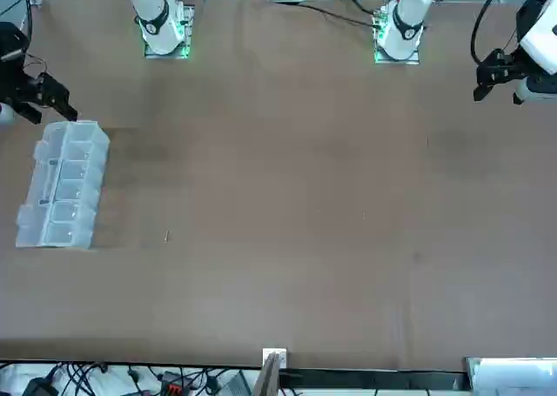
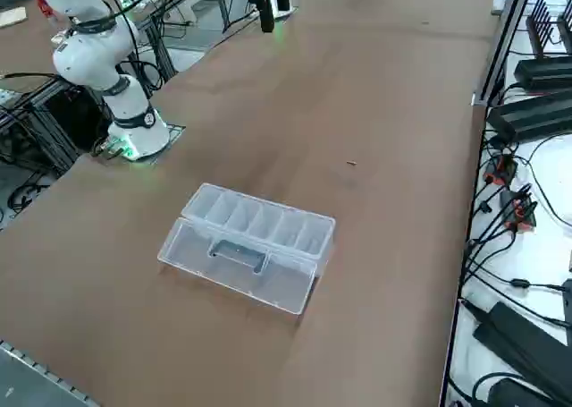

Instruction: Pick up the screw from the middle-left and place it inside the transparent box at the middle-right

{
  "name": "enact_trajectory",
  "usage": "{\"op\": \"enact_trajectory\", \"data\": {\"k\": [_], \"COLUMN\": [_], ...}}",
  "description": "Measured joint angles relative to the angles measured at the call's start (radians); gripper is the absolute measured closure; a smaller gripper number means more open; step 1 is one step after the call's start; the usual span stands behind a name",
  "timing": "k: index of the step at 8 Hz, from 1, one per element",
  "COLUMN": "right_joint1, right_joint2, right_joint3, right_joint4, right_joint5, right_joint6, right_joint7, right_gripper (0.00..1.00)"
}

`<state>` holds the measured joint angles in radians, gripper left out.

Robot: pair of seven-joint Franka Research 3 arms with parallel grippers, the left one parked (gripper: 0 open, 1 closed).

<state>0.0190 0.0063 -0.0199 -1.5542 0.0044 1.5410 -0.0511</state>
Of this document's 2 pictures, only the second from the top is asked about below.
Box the transparent plastic compartment box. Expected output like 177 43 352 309
156 182 337 315

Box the brown cardboard piece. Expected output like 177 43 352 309
0 6 29 29

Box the black slotted rack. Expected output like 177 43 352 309
526 0 572 60

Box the black power adapter brick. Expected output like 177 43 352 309
485 91 572 145
484 377 556 407
514 55 572 93

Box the red black connector hub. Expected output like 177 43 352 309
499 187 538 232
485 154 518 187

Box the long black power adapter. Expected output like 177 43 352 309
472 301 572 393

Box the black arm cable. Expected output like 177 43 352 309
66 0 156 102

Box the slanted aluminium frame rail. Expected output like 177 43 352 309
472 0 537 107

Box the black aluminium frame stand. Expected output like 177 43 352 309
0 73 113 176

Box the grey metal edge rail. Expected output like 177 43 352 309
0 337 100 407

